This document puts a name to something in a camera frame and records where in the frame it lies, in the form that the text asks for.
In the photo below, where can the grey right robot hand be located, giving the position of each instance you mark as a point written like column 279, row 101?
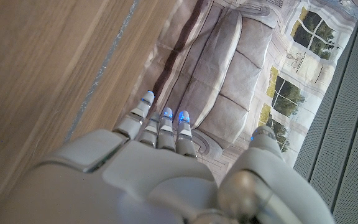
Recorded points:
column 135, row 186

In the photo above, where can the grey tape outline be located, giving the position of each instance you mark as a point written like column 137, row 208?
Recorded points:
column 105, row 62

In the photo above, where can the printed living room backdrop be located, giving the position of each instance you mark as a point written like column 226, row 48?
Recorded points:
column 235, row 68

